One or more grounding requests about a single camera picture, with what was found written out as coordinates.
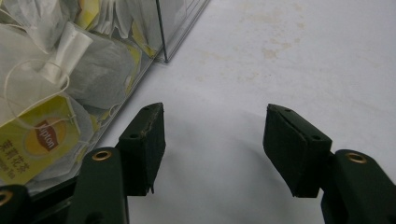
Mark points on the pile of tea bags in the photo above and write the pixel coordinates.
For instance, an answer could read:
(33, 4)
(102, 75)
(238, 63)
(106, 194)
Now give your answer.
(62, 77)

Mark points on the white table mat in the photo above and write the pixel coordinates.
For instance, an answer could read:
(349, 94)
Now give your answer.
(280, 62)

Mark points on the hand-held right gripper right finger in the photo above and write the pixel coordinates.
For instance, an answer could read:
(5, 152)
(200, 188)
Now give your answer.
(295, 149)

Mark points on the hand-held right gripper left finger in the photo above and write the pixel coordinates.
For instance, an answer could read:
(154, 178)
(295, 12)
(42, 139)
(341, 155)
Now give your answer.
(143, 149)

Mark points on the clear plastic box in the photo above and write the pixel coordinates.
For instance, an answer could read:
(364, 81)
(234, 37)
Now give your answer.
(146, 67)

